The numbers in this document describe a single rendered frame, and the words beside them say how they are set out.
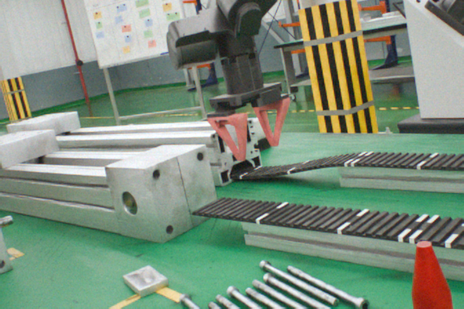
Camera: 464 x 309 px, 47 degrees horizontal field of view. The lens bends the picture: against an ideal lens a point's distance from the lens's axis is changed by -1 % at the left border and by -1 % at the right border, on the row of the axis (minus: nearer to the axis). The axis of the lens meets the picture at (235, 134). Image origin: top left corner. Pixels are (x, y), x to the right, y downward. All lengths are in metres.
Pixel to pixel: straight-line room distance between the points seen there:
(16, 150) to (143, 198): 0.40
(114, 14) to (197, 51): 6.25
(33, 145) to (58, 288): 0.44
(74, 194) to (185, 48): 0.26
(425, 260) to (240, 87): 0.58
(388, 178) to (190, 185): 0.25
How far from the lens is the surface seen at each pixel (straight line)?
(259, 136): 1.02
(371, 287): 0.47
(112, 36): 7.07
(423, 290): 0.25
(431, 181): 0.67
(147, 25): 6.68
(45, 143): 1.03
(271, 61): 11.73
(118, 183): 0.69
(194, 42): 0.77
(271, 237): 0.58
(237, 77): 0.79
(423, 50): 1.05
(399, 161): 0.68
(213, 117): 0.79
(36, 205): 0.94
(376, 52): 9.92
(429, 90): 1.06
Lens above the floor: 1.00
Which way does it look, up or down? 10 degrees down
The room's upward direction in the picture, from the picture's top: 12 degrees counter-clockwise
